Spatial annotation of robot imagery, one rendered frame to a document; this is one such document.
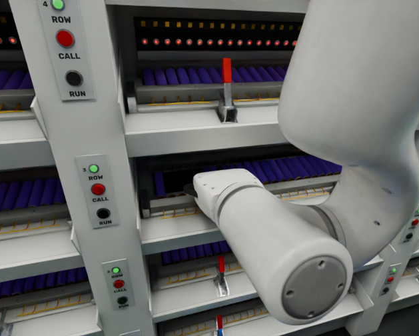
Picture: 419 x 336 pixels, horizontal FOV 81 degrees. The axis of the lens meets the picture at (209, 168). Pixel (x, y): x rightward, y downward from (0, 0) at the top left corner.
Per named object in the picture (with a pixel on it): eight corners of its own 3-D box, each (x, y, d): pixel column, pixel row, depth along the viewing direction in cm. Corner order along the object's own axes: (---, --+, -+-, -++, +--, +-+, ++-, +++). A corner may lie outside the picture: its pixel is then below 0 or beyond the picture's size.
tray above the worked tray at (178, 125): (427, 129, 52) (486, 63, 42) (128, 157, 38) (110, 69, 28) (364, 83, 66) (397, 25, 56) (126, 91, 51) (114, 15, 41)
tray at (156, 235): (398, 208, 60) (425, 182, 54) (142, 255, 46) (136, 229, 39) (347, 153, 74) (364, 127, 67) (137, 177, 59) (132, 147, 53)
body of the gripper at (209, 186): (277, 180, 34) (246, 161, 45) (206, 190, 32) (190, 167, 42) (276, 228, 36) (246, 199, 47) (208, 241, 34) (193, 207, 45)
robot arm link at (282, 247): (288, 186, 33) (222, 187, 30) (378, 239, 20) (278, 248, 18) (279, 243, 35) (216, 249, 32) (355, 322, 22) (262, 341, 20)
